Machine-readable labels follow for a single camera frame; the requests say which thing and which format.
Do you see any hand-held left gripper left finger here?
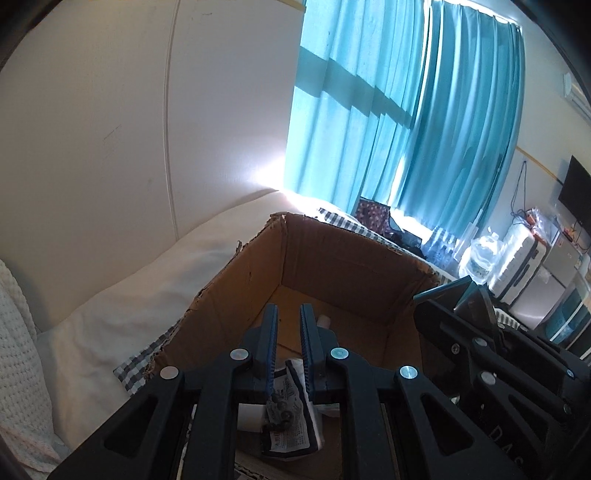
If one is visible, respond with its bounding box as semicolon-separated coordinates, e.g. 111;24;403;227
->
46;304;280;480

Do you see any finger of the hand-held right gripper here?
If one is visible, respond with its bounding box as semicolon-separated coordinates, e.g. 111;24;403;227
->
478;285;591;385
413;299;579;417

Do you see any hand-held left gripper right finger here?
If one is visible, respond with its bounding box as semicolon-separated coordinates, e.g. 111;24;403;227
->
299;303;527;480

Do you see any dark bead bracelet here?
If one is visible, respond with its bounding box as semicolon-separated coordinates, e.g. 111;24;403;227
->
263;388;296;423

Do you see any brown cardboard box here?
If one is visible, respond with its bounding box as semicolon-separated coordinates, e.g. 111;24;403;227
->
143;212;444;480

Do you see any floral tissue pack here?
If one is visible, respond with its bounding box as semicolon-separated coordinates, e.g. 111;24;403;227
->
261;360;324;457

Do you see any white hard-shell suitcase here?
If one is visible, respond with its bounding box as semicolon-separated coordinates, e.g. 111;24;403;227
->
489;224;552;305

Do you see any large clear water jug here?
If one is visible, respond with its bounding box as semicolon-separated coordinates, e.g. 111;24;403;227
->
462;231;504;284

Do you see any silver mini fridge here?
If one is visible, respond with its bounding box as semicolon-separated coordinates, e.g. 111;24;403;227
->
515;237;585;330

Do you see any blue waste bin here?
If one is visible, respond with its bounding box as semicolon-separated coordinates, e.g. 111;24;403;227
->
542;286;591;347

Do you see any pack of water bottles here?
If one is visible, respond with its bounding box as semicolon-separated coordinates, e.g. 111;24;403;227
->
422;226;467;273

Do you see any clear plastic bag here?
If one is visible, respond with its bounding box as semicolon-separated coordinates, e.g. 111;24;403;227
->
526;208;561;241

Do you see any dark floral fabric bag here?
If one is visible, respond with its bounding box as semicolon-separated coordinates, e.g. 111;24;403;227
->
355;198;393;236

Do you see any white pillow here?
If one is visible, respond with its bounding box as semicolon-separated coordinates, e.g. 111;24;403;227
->
34;188;289;444

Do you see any teal window curtain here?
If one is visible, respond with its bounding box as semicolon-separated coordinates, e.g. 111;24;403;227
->
392;9;528;234
283;0;432;232

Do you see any white air conditioner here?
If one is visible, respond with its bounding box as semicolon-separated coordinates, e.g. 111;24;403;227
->
563;76;591;116

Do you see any white knit blanket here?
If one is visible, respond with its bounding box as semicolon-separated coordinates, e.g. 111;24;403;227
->
0;258;70;476

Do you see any black wall cable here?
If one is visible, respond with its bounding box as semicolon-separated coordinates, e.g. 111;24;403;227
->
510;159;529;217

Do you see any black wall television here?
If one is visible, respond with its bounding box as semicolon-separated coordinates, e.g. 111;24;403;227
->
558;155;591;227

